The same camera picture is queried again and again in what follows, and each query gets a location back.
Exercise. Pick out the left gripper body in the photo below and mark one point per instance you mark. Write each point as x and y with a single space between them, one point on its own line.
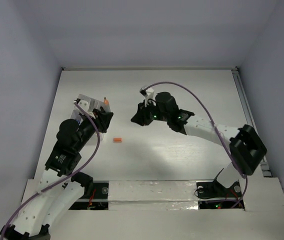
97 119

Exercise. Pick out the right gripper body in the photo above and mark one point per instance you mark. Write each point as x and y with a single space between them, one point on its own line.
150 112

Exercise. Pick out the grey pencil shaped case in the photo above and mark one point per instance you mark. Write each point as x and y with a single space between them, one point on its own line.
107 105

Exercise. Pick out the orange eraser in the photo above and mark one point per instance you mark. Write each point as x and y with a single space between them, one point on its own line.
117 140

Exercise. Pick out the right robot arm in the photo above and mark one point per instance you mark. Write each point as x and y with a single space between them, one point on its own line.
242 144

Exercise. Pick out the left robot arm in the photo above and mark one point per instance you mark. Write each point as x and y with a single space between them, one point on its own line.
61 184

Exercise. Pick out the white divided organizer tray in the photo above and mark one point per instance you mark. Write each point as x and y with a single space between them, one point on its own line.
79 116

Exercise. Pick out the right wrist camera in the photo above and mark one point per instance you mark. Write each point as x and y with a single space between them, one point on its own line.
147 93

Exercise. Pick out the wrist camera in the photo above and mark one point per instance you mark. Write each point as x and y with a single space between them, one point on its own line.
88 104
147 93

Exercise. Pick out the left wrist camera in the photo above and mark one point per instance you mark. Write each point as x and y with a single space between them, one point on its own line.
88 104

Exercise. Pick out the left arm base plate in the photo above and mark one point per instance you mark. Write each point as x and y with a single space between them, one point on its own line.
95 200

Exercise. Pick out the aluminium rail right side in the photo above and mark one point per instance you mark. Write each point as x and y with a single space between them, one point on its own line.
264 165

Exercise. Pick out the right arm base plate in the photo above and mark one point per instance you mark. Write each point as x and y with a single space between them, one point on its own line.
211 199

